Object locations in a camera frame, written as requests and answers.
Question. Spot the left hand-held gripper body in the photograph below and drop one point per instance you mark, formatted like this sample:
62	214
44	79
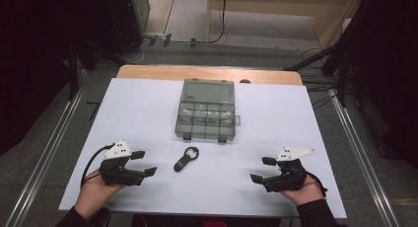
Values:
115	172

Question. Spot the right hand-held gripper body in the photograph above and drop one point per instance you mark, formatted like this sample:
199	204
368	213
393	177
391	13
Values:
289	177

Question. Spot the person's right hand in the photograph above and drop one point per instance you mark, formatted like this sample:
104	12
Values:
305	192

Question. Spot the person's left hand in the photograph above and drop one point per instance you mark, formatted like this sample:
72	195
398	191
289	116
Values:
95	194

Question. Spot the white table board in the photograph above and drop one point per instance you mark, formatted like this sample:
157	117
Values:
256	131

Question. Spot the small black magnifying glass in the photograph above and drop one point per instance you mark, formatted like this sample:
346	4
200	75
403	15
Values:
185	159

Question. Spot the clear plastic compartment box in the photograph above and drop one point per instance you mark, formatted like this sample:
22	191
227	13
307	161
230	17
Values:
206	112

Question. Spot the wooden table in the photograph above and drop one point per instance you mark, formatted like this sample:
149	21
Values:
157	72

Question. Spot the black stand legs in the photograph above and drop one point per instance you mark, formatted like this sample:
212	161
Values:
332	62

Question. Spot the black cabinet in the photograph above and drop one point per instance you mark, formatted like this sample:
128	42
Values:
123	19

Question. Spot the dark curtain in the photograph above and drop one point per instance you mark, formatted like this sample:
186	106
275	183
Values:
33	56
387	65

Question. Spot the light wooden furniture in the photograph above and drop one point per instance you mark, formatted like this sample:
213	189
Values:
328	10

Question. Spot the metal floor rail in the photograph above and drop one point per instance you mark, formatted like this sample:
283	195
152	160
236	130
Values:
49	151
361	154

